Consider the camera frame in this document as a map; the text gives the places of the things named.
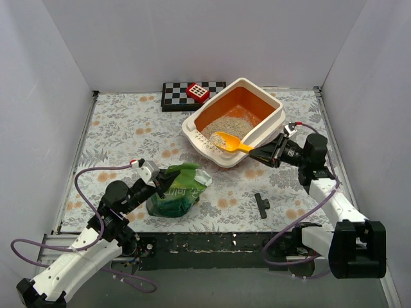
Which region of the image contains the floral tablecloth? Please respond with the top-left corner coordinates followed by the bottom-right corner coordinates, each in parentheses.
top-left (58, 93), bottom-right (332, 233)

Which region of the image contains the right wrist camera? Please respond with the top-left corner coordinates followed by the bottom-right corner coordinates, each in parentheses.
top-left (283, 123), bottom-right (298, 139)

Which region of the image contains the black bag clip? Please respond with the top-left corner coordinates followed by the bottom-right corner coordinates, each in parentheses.
top-left (254, 193), bottom-right (270, 219)

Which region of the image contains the purple cable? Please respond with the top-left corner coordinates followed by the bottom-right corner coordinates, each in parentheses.
top-left (10, 160), bottom-right (157, 293)
top-left (261, 121), bottom-right (341, 280)

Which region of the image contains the black white checkerboard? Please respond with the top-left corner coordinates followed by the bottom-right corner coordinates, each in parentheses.
top-left (161, 81), bottom-right (227, 112)

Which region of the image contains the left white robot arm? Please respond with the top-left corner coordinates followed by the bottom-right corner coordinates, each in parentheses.
top-left (16, 160), bottom-right (180, 307)

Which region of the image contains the red white grid block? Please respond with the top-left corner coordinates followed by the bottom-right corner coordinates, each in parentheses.
top-left (186, 83), bottom-right (210, 103)

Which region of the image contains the yellow plastic scoop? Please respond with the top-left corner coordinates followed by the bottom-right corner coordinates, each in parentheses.
top-left (210, 132), bottom-right (254, 154)

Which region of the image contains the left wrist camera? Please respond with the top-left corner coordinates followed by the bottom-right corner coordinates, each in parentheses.
top-left (137, 159), bottom-right (160, 187)

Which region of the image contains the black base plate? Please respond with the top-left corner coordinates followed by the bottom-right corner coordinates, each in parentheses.
top-left (102, 231), bottom-right (317, 270)

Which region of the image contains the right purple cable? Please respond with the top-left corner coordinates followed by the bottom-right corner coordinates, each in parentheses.
top-left (261, 121), bottom-right (341, 280)

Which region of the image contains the white orange litter box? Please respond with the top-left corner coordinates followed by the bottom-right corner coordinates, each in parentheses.
top-left (182, 78), bottom-right (286, 168)

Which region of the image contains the cat litter pile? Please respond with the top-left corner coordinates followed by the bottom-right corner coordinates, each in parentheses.
top-left (201, 116), bottom-right (253, 141)

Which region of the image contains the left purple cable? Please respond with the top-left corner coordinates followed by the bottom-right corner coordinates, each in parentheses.
top-left (10, 160), bottom-right (157, 293)

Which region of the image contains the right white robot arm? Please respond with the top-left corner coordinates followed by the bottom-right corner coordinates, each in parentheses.
top-left (249, 133), bottom-right (387, 279)

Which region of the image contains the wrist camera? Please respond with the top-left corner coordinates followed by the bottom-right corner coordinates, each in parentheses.
top-left (283, 123), bottom-right (298, 139)
top-left (137, 159), bottom-right (160, 187)

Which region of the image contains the green litter bag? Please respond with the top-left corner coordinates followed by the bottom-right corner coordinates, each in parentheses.
top-left (146, 163), bottom-right (212, 218)

